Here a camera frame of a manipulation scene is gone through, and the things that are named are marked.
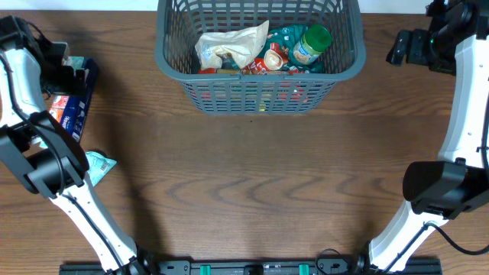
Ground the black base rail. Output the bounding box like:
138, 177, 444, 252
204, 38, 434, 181
59, 257, 443, 275

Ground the mint green small packet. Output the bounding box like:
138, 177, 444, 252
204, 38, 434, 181
86, 151, 117, 186

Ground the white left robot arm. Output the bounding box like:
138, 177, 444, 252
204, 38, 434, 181
1, 15, 159, 274

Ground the red spaghetti pack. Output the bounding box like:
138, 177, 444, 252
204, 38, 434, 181
198, 68, 305, 101

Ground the blue Kleenex tissue pack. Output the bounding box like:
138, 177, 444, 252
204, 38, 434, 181
49, 57, 99, 143

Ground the grey plastic mesh basket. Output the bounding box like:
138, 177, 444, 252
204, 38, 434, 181
155, 0, 366, 115

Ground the green lid jar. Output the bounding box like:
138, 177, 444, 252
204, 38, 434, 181
293, 24, 332, 65

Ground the green coffee sachet bag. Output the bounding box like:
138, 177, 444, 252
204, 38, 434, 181
244, 24, 324, 73

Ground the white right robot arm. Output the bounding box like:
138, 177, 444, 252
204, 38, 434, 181
355, 0, 488, 274

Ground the beige paper pouch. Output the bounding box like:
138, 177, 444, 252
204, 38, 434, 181
194, 21, 269, 70

